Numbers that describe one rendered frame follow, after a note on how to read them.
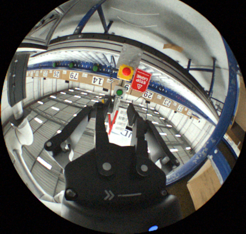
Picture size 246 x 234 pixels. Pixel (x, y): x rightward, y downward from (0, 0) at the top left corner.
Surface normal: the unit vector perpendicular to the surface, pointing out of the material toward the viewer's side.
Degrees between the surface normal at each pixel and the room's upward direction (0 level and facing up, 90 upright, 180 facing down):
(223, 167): 90
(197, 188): 91
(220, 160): 90
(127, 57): 90
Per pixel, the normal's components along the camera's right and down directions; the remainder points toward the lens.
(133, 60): 0.06, 0.41
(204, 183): -0.95, -0.23
